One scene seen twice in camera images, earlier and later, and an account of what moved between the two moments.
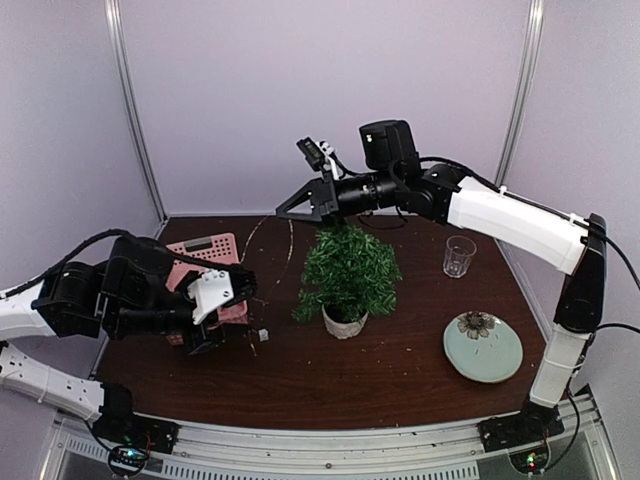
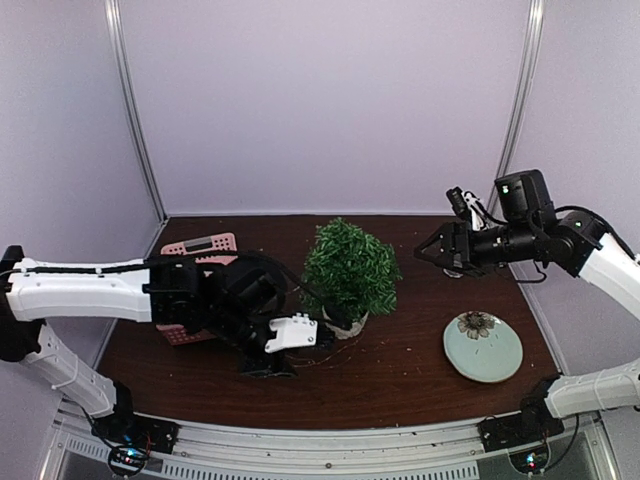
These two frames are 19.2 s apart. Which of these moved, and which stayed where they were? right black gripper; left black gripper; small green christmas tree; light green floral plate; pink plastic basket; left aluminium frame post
Moved: left black gripper; right black gripper
Stayed: left aluminium frame post; pink plastic basket; small green christmas tree; light green floral plate
